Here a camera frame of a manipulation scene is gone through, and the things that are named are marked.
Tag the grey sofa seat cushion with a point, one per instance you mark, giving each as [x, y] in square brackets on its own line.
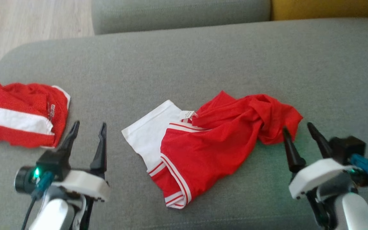
[184, 64]

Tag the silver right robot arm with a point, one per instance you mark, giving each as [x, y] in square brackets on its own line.
[353, 210]

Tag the red shorts with white stripe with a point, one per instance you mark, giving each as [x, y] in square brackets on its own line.
[14, 121]

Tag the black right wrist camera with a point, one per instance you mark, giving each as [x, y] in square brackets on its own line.
[345, 147]

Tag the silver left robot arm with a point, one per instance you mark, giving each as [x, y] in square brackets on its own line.
[54, 214]

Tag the yellow cushion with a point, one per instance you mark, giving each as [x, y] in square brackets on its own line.
[324, 9]

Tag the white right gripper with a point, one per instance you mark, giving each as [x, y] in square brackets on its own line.
[318, 175]

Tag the red white-sleeved jersey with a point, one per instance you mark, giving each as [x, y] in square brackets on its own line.
[209, 150]

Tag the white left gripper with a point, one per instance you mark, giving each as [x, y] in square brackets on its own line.
[81, 183]

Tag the grey sofa backrest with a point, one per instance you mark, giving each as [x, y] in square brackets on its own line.
[177, 14]

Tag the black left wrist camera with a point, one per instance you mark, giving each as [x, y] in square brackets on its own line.
[51, 163]

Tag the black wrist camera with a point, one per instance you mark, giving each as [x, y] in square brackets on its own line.
[345, 147]
[51, 163]

